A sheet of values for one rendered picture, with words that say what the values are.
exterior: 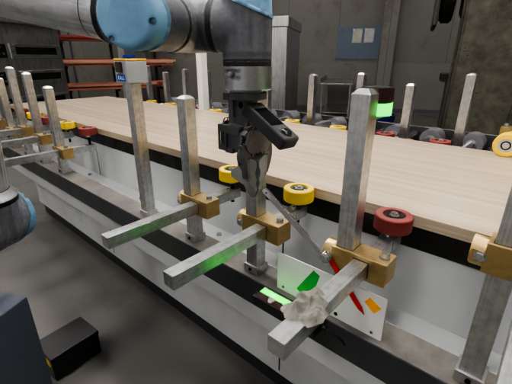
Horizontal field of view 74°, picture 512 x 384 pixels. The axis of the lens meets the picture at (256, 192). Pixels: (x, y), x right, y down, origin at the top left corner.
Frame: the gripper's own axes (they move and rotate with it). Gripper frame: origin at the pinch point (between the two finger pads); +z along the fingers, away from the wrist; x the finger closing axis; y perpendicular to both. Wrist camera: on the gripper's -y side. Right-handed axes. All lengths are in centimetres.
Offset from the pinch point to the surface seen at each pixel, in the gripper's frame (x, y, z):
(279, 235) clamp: -6.0, -1.8, 11.9
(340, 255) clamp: -5.6, -17.7, 10.7
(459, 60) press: -448, 66, -23
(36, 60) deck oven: -173, 659, -22
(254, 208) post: -6.4, 6.2, 7.7
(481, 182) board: -59, -32, 6
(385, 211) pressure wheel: -21.4, -19.7, 5.8
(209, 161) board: -24.7, 42.9, 7.0
